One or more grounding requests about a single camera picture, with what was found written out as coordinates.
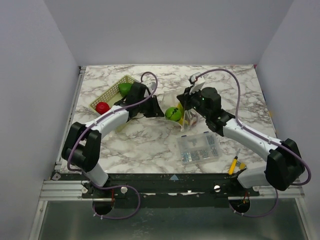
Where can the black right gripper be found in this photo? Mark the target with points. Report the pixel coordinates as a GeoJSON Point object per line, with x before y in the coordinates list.
{"type": "Point", "coordinates": [186, 97]}

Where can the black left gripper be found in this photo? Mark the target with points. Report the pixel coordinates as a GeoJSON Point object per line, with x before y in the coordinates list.
{"type": "Point", "coordinates": [156, 110]}

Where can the green toy watermelon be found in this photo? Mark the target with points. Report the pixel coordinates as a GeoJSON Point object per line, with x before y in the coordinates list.
{"type": "Point", "coordinates": [171, 114]}

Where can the clear zip top bag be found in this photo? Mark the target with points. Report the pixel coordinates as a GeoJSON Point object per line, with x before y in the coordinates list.
{"type": "Point", "coordinates": [170, 100]}

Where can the dark red toy apple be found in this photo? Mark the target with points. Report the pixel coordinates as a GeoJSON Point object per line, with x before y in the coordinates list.
{"type": "Point", "coordinates": [191, 118]}

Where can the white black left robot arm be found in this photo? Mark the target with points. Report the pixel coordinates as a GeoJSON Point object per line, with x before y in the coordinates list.
{"type": "Point", "coordinates": [83, 143]}

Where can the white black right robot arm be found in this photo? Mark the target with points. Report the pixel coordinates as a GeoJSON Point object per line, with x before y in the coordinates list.
{"type": "Point", "coordinates": [283, 165]}

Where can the green bell pepper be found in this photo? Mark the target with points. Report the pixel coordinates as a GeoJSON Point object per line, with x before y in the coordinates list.
{"type": "Point", "coordinates": [124, 88]}

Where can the clear plastic screw box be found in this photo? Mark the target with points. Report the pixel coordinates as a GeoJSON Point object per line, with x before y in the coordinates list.
{"type": "Point", "coordinates": [199, 148]}

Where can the pale green perforated basket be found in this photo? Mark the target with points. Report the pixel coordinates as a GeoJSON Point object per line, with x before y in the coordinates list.
{"type": "Point", "coordinates": [112, 94]}

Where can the red toy strawberry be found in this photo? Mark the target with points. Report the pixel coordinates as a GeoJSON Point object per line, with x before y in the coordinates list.
{"type": "Point", "coordinates": [102, 107]}

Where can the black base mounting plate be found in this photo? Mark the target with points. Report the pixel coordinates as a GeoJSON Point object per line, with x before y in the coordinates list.
{"type": "Point", "coordinates": [169, 190]}

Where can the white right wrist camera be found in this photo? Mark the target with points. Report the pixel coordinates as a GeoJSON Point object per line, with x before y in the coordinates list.
{"type": "Point", "coordinates": [196, 82]}

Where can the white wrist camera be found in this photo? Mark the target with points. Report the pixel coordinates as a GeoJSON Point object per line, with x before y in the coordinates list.
{"type": "Point", "coordinates": [151, 85]}
{"type": "Point", "coordinates": [196, 82]}

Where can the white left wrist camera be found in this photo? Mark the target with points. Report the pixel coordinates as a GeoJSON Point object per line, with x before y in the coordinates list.
{"type": "Point", "coordinates": [151, 85]}

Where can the yellow handled screwdriver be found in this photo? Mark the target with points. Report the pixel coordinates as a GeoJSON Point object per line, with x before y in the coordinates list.
{"type": "Point", "coordinates": [234, 163]}

